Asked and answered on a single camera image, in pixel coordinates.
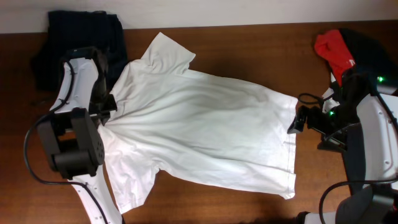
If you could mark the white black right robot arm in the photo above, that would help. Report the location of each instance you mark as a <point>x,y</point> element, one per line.
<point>374,203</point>

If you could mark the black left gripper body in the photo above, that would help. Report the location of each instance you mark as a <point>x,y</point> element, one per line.
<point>105,103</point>

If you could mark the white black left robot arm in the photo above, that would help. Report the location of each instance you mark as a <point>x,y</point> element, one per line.
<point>69,132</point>

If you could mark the dark navy folded clothes pile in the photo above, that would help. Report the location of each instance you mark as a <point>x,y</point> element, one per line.
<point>73,30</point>

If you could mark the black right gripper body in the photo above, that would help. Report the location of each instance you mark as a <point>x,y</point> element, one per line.
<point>333,128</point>

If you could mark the black garment under red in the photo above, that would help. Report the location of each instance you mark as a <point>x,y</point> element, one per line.
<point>367,49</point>

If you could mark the white t-shirt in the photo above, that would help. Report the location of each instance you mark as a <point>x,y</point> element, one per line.
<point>197,127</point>

